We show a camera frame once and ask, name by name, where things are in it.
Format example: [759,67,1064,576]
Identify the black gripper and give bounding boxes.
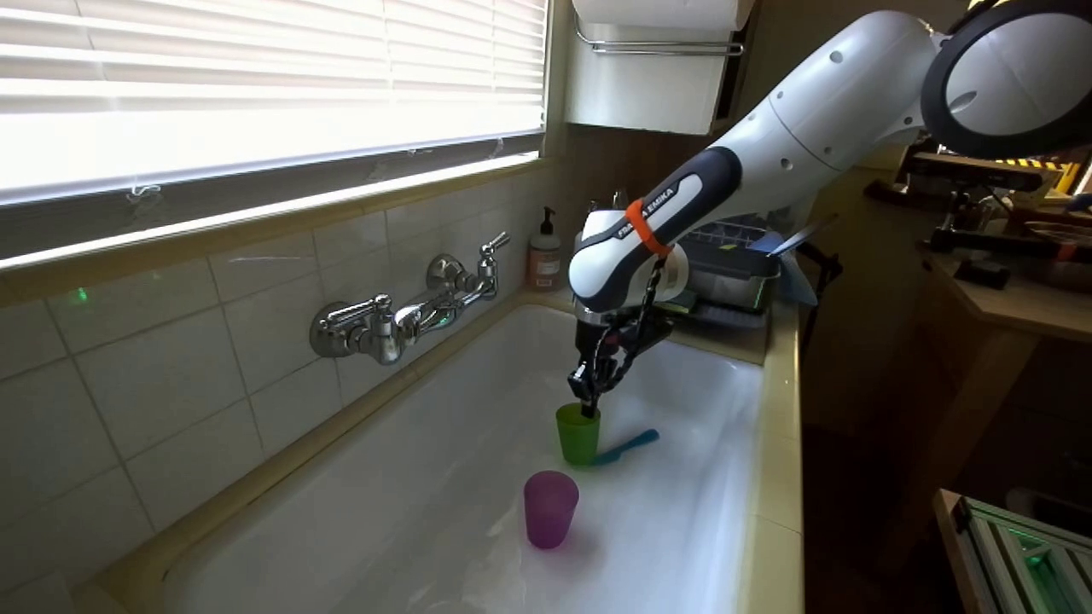
[565,302,676,419]

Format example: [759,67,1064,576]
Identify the green plastic cup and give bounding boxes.
[552,399,604,470]

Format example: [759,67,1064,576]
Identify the chrome wall faucet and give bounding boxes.
[308,230,513,367]

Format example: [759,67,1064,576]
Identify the purple plastic cup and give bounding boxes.
[523,467,585,553]

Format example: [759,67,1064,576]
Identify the blue plastic knife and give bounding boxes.
[595,422,663,467]

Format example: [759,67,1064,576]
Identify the white sink basin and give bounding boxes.
[158,296,768,614]

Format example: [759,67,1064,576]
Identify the soap dispenser with black pump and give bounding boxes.
[523,203,565,293]

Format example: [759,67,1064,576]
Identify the grey dish rack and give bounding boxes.
[669,215,819,333]

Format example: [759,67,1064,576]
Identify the small black desk item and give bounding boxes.
[952,256,1014,289]

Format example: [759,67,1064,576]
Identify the wooden desk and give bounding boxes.
[915,243,1092,480]

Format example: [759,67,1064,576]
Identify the yellow black striped bar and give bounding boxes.
[902,151,1086,198]

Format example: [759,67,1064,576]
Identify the white green crate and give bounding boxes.
[933,484,1092,614]

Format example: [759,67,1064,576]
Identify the white window blinds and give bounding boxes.
[0,0,551,210]

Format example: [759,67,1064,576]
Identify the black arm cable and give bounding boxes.
[600,250,676,396]

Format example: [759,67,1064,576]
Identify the orange strap on arm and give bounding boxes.
[622,198,672,260]

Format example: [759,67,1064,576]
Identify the white wall cabinet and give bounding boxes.
[562,0,759,139]

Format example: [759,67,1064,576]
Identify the window sill frame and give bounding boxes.
[0,145,547,281]

